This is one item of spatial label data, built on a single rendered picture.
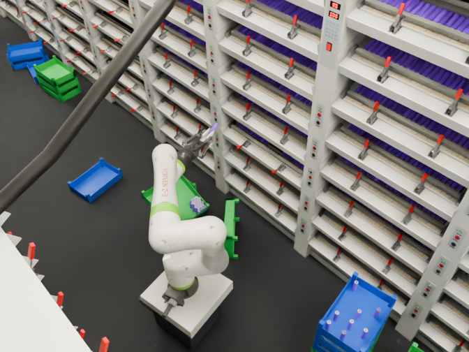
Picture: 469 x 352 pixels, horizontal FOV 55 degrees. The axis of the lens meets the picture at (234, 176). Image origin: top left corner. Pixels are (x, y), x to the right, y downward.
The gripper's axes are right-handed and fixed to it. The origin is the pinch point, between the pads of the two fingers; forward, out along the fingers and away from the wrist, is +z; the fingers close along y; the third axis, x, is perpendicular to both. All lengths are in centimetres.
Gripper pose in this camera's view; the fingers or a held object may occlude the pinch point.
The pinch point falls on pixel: (207, 135)
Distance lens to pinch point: 228.6
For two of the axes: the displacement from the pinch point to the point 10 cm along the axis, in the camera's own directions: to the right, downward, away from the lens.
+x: -2.6, 5.7, 7.8
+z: 5.1, -6.1, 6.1
